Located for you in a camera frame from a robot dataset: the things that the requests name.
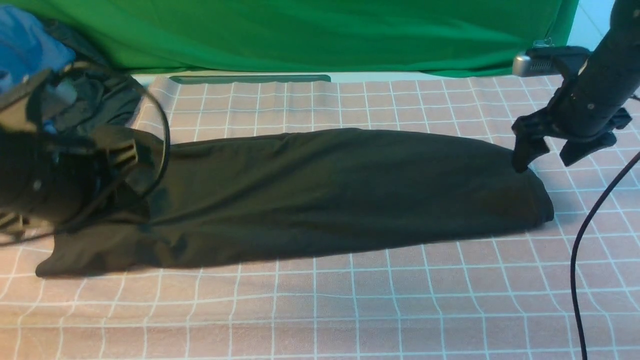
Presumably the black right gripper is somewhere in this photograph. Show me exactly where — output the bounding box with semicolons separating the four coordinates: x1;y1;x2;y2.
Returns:
511;82;633;173

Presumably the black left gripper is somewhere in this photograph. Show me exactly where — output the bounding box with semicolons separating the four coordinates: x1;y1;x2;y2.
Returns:
1;125;156;240

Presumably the dark gray long-sleeved shirt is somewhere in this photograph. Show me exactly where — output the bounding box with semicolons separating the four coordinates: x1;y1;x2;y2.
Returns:
35;128;554;278

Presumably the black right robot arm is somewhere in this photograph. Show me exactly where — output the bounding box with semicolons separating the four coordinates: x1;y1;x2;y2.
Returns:
511;0;640;173

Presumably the dark gray crumpled garment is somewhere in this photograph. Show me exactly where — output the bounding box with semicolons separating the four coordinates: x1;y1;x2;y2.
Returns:
43;19;142;135

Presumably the metal binder clip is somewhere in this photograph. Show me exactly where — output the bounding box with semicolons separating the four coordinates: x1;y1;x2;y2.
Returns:
532;37;553;48

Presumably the blue crumpled garment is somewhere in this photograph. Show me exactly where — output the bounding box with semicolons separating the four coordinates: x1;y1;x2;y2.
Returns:
0;3;76;94

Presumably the green backdrop cloth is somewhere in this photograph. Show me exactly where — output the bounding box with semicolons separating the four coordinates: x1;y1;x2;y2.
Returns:
10;0;578;78

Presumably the pink checkered tablecloth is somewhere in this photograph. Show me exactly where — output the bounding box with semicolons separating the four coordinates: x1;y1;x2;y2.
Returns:
0;74;639;360

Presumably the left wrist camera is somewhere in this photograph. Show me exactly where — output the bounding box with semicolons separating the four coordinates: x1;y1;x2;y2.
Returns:
0;68;78;133

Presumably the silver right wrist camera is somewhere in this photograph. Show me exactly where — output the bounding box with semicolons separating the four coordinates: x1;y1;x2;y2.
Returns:
512;46;591;78

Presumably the black left camera cable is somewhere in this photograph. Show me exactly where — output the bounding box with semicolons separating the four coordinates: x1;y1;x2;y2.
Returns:
0;61;172;247

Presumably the black camera cable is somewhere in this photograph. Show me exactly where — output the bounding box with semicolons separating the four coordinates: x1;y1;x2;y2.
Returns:
570;92;640;360
0;61;172;247

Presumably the black right camera cable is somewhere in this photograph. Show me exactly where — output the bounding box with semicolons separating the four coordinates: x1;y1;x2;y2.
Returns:
570;92;640;360

